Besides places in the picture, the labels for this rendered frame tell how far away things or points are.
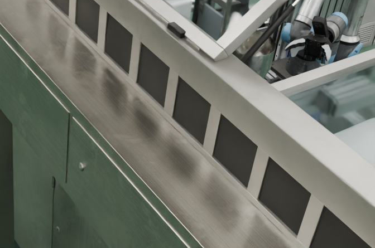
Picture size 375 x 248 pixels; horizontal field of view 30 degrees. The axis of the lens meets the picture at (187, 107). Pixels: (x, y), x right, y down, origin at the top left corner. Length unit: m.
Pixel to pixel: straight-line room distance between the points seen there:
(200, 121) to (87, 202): 0.39
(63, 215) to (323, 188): 1.39
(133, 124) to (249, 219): 0.37
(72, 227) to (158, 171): 1.03
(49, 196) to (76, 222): 0.20
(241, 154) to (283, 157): 0.14
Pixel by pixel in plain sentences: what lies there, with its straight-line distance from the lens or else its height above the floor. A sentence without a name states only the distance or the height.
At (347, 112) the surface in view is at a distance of 1.54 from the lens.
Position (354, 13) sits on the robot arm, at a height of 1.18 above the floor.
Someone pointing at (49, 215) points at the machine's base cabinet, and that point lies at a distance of 2.65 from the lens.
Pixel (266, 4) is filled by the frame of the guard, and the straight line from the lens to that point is 1.50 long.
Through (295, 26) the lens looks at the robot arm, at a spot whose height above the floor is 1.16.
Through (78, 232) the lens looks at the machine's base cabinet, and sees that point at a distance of 2.45.
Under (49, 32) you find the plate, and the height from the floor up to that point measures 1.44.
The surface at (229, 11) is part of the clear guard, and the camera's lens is 1.53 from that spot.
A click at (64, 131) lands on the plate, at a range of 1.74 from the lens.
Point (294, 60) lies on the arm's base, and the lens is 3.04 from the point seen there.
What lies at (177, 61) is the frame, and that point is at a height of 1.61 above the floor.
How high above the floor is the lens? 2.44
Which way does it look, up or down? 36 degrees down
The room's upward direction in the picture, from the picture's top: 10 degrees clockwise
